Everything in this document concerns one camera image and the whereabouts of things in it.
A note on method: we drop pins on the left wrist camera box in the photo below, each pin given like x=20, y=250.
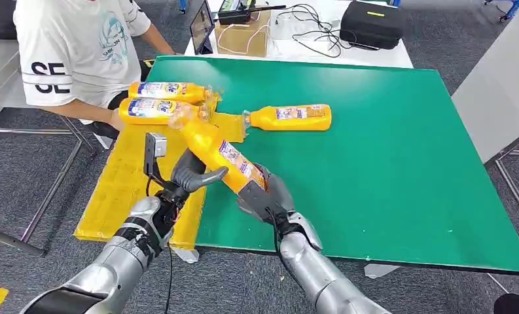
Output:
x=155, y=149

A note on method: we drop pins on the clear plastic bag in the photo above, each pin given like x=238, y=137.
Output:
x=285, y=26

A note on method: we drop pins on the white table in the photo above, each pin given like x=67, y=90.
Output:
x=372, y=57

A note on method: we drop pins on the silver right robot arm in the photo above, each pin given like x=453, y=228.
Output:
x=328, y=277

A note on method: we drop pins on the yellow plastic sheet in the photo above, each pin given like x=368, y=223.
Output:
x=125, y=182

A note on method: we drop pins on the brown cardboard box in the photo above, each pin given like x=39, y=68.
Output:
x=242, y=41

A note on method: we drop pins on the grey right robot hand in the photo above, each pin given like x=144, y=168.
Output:
x=265, y=203

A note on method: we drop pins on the green table mat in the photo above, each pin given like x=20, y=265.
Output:
x=393, y=164

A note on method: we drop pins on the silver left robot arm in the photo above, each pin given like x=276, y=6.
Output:
x=111, y=264

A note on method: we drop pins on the black tablet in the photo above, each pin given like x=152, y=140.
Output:
x=201, y=28

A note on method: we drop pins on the orange drink bottle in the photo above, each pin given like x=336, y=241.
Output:
x=216, y=149
x=168, y=91
x=294, y=118
x=148, y=112

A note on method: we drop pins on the black device with antenna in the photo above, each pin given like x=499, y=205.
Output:
x=235, y=13

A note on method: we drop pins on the grey table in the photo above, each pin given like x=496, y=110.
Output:
x=497, y=82

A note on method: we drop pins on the black robot foot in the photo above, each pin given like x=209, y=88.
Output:
x=517, y=305

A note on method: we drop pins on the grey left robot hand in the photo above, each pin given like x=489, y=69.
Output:
x=189, y=173

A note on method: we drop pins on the person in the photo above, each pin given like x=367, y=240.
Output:
x=77, y=47

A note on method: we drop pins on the black carry case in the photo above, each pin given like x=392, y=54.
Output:
x=372, y=25

